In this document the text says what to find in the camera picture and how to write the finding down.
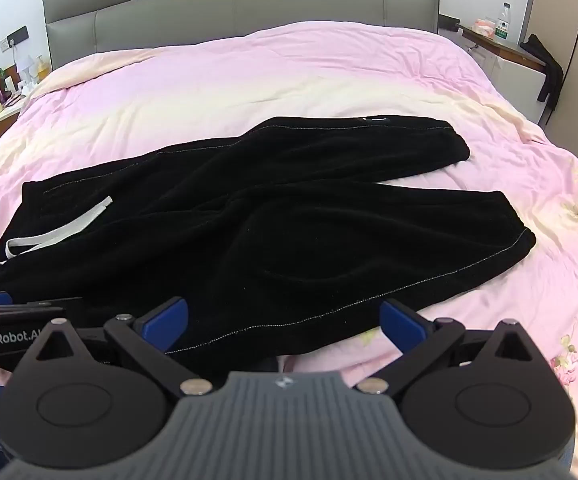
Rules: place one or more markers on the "black pants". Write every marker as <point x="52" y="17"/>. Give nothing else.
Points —
<point x="249" y="230"/>

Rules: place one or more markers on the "white wooden nightstand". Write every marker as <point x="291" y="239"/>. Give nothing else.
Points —
<point x="511" y="67"/>

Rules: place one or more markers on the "black wall socket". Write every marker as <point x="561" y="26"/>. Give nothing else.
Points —
<point x="18" y="34"/>

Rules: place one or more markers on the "pink packet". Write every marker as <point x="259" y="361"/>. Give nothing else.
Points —
<point x="484" y="27"/>

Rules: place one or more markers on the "grey padded headboard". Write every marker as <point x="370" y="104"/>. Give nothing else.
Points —
<point x="239" y="10"/>

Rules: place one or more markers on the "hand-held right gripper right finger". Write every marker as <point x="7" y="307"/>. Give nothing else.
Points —
<point x="403" y="324"/>

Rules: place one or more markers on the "clear plastic water bottle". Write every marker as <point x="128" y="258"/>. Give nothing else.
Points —
<point x="503" y="21"/>

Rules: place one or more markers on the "black hanging garment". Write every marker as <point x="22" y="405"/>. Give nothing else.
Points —
<point x="549" y="67"/>

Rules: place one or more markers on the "beige wardrobe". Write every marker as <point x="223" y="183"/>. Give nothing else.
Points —
<point x="566" y="20"/>

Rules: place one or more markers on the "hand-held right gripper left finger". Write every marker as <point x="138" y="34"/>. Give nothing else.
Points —
<point x="165" y="324"/>

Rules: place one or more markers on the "pink floral blanket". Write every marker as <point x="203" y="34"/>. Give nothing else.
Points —
<point x="279" y="75"/>

